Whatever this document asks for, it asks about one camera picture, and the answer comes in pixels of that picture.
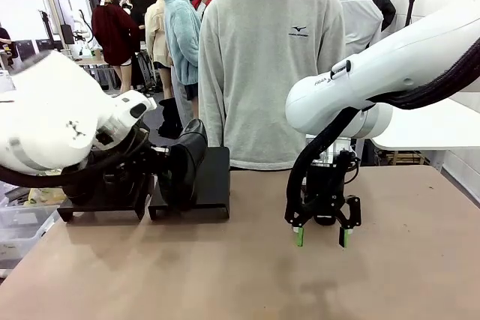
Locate person in black shirt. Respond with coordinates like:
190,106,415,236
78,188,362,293
0,23,13,70

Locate mannequin in light blue fleece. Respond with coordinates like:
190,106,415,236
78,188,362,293
163,0,203,121

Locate clear plastic storage bin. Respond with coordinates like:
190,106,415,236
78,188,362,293
0,203,61,272

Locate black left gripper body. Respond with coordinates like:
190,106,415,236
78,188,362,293
119,132,172,177

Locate white table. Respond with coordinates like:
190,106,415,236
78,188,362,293
370,91,480,152

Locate wooden background table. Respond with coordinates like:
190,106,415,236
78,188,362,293
73,56,110,67

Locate mannequin in maroon sweater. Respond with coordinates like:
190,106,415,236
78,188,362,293
91,0,143,94

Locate person's right forearm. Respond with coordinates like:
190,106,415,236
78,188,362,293
198,72,230,148

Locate black tripod stand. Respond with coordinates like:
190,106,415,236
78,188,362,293
403,0,419,28

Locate mannequin in white shirt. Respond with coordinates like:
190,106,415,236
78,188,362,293
334,0,384,58

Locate black light stand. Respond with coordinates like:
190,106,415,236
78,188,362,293
39,10,73,55

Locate green snack bag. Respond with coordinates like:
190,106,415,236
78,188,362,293
28,187,67,207

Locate mannequin in cream jacket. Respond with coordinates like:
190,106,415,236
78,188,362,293
144,0,174,100

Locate beige metal frame post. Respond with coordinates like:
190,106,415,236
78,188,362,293
37,0,74,55

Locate black boots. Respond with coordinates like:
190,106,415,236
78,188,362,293
157,97,184,139

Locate person in grey sweatshirt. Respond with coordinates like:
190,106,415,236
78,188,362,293
198,0,347,171

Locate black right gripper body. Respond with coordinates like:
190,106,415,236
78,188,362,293
305,151,352,220

